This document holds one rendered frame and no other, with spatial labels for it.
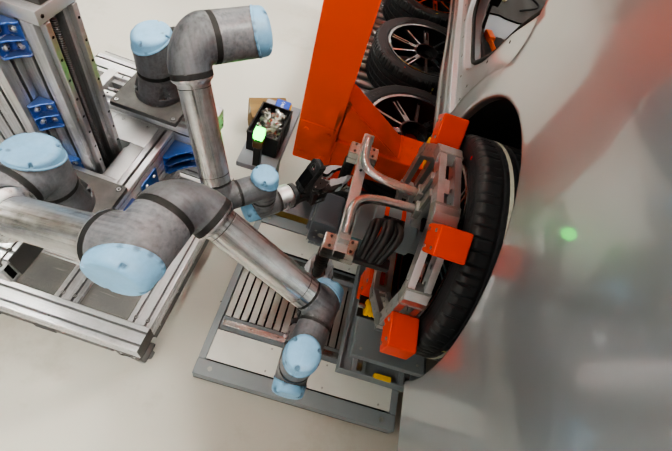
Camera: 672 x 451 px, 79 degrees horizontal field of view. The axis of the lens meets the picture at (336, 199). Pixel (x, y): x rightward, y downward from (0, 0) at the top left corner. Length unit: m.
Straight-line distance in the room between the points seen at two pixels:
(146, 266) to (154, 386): 1.20
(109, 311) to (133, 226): 1.06
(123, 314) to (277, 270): 1.00
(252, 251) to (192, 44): 0.45
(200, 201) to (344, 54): 0.77
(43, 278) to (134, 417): 0.62
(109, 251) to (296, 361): 0.40
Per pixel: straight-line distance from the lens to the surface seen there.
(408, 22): 2.84
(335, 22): 1.32
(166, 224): 0.74
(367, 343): 1.74
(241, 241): 0.82
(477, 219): 0.96
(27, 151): 1.10
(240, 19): 0.99
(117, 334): 1.72
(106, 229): 0.76
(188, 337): 1.91
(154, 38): 1.35
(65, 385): 1.96
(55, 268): 1.90
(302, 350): 0.86
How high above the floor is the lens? 1.83
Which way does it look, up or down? 53 degrees down
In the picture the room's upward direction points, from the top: 21 degrees clockwise
